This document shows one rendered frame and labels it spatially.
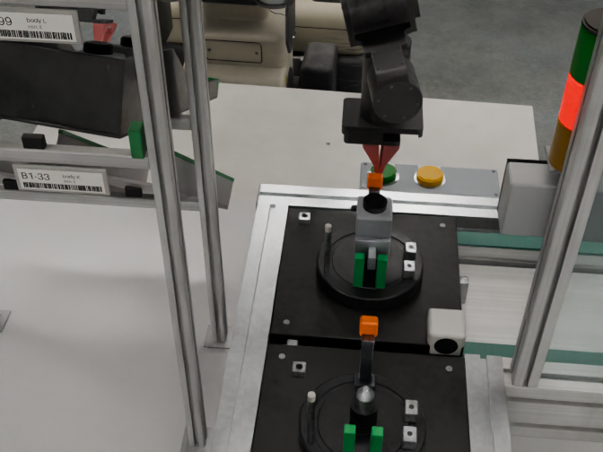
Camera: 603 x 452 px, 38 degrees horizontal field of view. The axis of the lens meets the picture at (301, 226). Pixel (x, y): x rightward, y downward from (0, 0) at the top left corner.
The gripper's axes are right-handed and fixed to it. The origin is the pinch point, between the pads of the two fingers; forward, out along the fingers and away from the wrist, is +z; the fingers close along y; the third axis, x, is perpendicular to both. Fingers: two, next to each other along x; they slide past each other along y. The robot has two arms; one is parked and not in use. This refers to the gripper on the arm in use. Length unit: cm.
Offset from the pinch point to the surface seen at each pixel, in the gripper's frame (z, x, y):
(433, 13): 104, 243, 26
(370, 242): 1.1, -13.2, -0.9
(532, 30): 105, 232, 66
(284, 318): 9.4, -19.2, -11.1
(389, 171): 9.0, 11.2, 2.1
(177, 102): -19.5, -14.9, -22.6
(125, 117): -25.6, -26.6, -24.8
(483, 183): 10.4, 11.1, 16.1
